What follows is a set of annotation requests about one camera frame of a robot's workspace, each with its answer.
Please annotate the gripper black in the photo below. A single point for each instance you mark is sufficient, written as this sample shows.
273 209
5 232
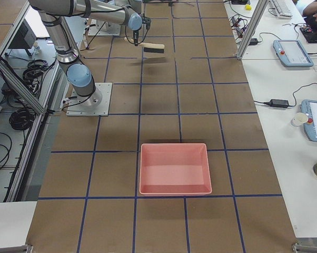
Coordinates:
135 33

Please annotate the beige hand brush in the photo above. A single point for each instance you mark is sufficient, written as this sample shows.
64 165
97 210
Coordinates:
147 47

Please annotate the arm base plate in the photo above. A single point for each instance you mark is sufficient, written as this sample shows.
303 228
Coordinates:
99 28
97 105

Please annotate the white keyboard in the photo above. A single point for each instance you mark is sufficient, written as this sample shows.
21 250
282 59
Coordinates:
280 9

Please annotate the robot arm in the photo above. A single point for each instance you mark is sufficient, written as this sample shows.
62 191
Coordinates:
53 13

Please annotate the teach pendant near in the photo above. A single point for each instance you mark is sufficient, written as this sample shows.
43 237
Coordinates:
309 107

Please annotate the teach pendant far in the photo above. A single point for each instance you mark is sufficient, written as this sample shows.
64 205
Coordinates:
291 53

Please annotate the aluminium frame post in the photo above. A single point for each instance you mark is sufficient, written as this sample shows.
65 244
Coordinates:
256 17

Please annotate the pink plastic bin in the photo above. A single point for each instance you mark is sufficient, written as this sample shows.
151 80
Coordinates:
174 169

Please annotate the black power adapter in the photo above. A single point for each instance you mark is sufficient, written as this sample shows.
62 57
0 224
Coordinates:
279 103

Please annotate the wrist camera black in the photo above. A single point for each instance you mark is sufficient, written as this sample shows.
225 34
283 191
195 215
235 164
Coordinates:
147 22

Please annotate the teach pendant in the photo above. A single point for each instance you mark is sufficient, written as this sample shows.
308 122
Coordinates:
291 53
309 107

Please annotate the white paper cup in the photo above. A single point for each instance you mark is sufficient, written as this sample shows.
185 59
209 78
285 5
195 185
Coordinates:
299 119

